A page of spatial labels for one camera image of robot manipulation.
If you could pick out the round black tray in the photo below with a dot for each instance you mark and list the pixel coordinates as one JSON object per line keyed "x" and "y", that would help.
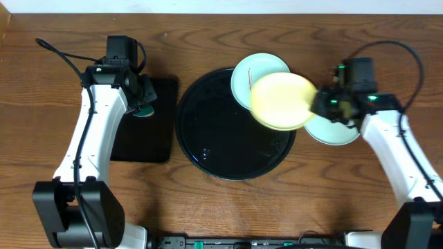
{"x": 221, "y": 137}

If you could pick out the green and yellow sponge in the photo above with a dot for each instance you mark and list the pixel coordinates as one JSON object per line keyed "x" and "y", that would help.
{"x": 145, "y": 112}

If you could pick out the rectangular black tray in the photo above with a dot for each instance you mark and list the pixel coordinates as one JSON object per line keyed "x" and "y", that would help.
{"x": 149, "y": 139}

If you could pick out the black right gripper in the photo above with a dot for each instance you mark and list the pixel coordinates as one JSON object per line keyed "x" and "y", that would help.
{"x": 319, "y": 106}

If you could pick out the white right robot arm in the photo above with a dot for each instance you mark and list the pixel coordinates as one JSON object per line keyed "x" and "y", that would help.
{"x": 417, "y": 186}

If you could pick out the yellow plate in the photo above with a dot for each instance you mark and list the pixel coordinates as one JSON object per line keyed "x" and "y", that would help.
{"x": 282, "y": 101}

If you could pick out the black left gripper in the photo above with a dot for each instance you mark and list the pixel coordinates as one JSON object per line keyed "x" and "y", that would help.
{"x": 151, "y": 94}

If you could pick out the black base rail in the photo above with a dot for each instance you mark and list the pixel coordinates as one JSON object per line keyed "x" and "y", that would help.
{"x": 180, "y": 241}

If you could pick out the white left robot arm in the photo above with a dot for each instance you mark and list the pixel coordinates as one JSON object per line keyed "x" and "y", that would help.
{"x": 76, "y": 208}

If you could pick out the pale green plate red streak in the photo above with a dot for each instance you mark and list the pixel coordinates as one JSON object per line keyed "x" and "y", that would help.
{"x": 249, "y": 71}

